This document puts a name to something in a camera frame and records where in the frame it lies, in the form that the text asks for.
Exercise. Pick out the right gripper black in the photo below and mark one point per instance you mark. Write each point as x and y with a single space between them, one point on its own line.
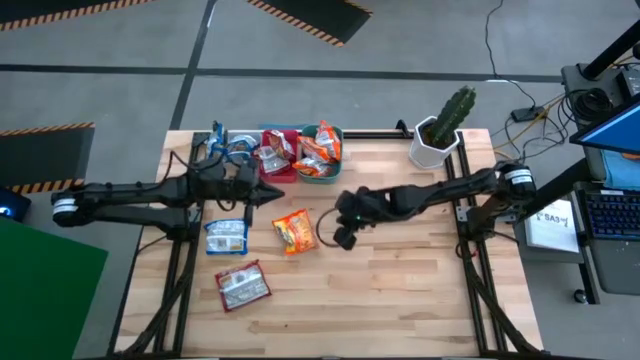
382 207

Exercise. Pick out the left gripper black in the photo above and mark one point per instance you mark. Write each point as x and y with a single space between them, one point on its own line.
220 182

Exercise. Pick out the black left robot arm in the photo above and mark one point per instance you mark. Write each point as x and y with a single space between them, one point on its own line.
125 192

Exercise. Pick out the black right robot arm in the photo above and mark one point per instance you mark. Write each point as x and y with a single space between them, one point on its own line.
450 190

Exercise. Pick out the pink plastic bin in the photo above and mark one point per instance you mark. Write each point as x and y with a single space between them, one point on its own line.
292 176

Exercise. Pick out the teal plastic bin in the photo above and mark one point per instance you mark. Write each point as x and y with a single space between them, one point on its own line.
342 167

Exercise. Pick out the clear plastic bin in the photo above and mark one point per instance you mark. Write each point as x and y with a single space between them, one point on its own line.
252 132

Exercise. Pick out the white plant pot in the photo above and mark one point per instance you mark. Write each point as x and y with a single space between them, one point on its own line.
425 155

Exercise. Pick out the black table clamp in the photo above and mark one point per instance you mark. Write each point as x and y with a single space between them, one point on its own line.
402 126

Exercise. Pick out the green cactus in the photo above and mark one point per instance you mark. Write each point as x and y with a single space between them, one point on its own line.
452 115

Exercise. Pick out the black hazard-striped floor mat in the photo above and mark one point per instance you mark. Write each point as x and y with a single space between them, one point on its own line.
315 15
50 10
40 155

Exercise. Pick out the black power adapter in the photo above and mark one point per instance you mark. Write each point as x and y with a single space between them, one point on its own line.
527 114

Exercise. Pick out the white paper sheet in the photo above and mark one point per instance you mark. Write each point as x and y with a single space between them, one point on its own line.
552 227

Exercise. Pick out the black stand pole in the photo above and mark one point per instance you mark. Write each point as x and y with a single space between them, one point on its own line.
612 50
565 182

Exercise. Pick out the green floor mat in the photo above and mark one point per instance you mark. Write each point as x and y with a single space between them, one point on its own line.
45 290

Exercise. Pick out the black caster wheel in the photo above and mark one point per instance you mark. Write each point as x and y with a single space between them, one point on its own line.
580 296

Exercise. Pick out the black device with blue light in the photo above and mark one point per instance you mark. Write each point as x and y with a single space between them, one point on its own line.
12 207

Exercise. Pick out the black backlit keyboard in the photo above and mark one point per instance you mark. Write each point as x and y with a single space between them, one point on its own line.
612 215

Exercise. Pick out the light blue sheet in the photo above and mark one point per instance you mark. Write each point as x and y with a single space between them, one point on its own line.
622 172

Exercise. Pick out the monitor with blue screen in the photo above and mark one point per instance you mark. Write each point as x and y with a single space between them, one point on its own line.
615 132

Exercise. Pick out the laptop computer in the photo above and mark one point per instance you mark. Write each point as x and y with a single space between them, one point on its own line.
620 270

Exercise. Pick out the small black box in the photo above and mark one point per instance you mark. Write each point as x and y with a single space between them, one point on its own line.
631 82

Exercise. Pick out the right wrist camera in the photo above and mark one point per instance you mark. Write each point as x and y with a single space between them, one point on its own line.
345 239

